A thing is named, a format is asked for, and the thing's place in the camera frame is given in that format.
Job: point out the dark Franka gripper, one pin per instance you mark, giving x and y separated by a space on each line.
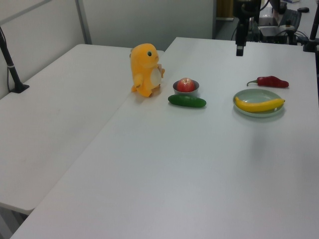
246 8

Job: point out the red chili pepper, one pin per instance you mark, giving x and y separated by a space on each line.
271 81

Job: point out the pale green plastic plate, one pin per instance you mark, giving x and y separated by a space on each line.
254 95

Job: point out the wooden brown door panel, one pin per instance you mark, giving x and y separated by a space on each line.
225 8

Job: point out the black electronics box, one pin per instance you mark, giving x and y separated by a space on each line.
274 33

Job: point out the yellow banana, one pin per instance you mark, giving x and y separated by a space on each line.
256 107

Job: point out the red apple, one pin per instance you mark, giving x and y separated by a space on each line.
185 85

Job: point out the grey small bowl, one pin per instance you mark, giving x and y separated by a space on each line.
186 94

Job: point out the green cucumber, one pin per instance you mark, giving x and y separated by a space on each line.
187 101

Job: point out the orange dinosaur plush toy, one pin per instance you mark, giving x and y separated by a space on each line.
144 72

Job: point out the black camera stand pole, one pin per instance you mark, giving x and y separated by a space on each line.
312 32
12 72

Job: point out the grey metal partition post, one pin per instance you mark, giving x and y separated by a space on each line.
83 22

